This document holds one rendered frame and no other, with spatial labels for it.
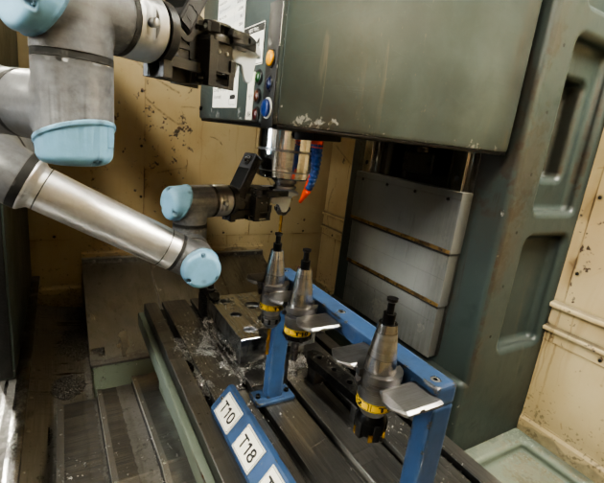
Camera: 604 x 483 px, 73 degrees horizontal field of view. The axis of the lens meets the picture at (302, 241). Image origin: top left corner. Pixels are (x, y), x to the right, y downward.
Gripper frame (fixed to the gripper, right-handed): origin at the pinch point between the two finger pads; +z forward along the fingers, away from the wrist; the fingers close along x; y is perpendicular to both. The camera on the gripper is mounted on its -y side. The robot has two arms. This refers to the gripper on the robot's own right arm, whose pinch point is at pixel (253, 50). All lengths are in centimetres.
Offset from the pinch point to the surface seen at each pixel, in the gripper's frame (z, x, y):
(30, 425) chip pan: -7, -61, 97
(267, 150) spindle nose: 29.3, -15.9, 16.9
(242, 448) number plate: -3, 6, 71
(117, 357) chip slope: 32, -77, 100
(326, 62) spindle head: 10.8, 7.5, -0.4
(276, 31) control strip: 4.0, 1.3, -3.8
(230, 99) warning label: 14.0, -15.8, 6.5
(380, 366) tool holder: -9, 31, 40
